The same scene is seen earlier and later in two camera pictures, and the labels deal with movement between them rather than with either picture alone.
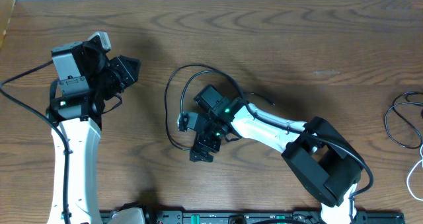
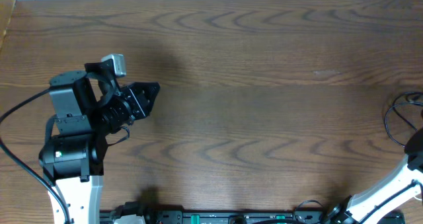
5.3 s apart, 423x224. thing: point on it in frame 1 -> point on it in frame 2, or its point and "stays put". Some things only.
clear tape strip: (325, 73) stays put
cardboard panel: (7, 2) stays put
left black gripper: (121, 65) -> (134, 94)
